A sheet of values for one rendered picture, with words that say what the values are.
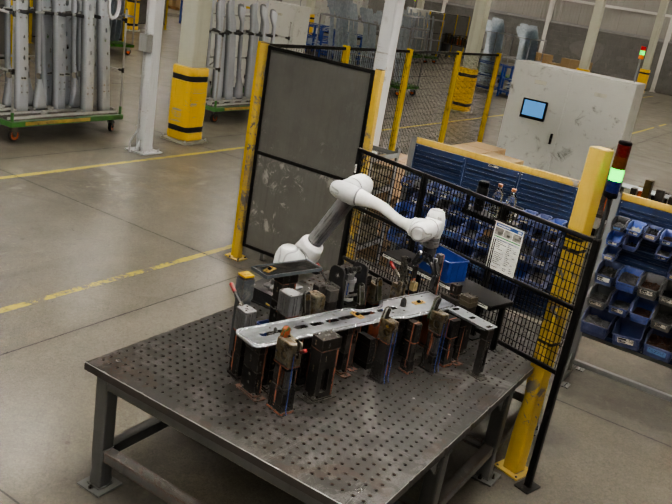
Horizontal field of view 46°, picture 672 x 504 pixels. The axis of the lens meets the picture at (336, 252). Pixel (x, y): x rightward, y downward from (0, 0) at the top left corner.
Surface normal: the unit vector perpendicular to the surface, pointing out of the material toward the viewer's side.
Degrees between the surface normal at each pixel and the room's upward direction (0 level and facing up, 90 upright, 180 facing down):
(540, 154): 90
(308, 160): 93
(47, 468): 0
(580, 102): 90
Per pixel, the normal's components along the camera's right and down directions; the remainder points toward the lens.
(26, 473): 0.16, -0.93
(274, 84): -0.58, 0.18
